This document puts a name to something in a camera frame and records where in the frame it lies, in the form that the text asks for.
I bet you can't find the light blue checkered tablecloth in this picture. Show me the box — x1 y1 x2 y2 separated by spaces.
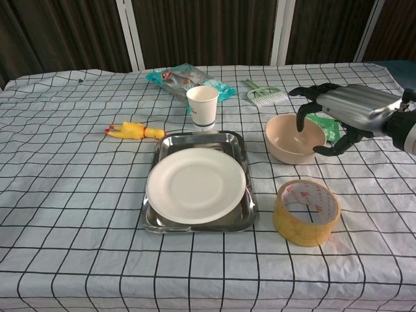
0 61 416 312

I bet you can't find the green sachet packet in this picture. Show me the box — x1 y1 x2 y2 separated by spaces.
307 112 343 144

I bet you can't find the teal clear snack bag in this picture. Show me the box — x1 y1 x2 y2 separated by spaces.
145 62 239 114

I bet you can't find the white partition frame post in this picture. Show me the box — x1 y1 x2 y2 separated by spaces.
270 0 296 66
116 0 146 72
354 0 386 62

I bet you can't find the rectangular metal tray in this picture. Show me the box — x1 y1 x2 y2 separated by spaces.
142 130 260 234

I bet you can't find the beige bowl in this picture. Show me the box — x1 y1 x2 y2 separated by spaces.
265 113 327 164

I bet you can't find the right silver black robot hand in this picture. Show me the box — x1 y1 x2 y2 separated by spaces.
288 83 404 156

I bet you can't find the green mini dustpan brush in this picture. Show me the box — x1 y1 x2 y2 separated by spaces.
244 78 287 108

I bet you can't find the yellowish packing tape roll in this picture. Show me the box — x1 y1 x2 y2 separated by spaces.
272 179 342 248

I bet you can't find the white paper cup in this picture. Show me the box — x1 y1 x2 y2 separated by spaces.
186 85 220 131

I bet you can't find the white paper plate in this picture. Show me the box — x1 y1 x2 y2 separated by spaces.
145 149 247 225

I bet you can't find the yellow rubber chicken toy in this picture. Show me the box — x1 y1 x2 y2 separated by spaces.
104 121 167 141

